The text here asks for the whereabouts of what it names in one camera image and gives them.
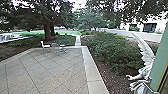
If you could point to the green framed glass door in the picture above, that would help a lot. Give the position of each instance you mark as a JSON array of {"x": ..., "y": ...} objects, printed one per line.
[{"x": 160, "y": 63}]

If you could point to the grey metal outdoor chair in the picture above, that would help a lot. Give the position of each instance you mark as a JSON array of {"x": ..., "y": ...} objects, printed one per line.
[{"x": 60, "y": 46}]

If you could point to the pale stone path curb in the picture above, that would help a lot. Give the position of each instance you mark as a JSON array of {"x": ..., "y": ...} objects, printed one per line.
[{"x": 93, "y": 73}]

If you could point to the green garden shrubs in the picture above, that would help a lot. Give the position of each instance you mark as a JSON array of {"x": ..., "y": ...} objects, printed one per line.
[{"x": 115, "y": 50}]

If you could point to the large dark tree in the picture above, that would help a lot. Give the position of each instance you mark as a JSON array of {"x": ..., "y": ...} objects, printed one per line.
[{"x": 46, "y": 20}]

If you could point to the low green hedge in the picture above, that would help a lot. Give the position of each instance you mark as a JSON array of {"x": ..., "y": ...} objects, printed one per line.
[{"x": 26, "y": 41}]

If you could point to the white background building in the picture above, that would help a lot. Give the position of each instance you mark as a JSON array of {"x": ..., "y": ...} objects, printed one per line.
[{"x": 146, "y": 25}]

